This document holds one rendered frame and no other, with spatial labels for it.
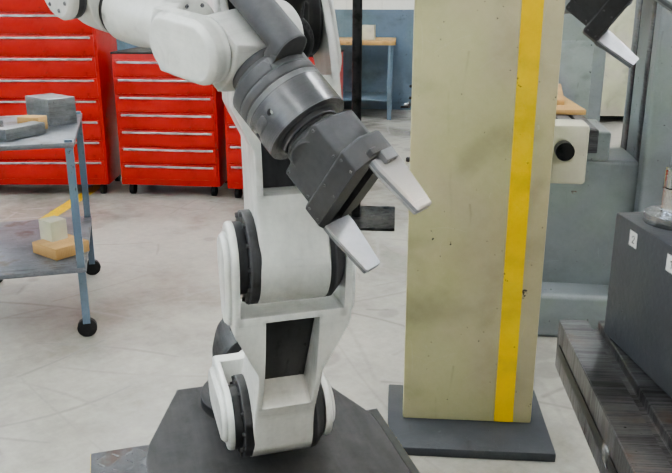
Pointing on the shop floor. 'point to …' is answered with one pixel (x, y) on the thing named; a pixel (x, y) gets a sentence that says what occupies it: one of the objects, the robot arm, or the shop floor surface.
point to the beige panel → (478, 214)
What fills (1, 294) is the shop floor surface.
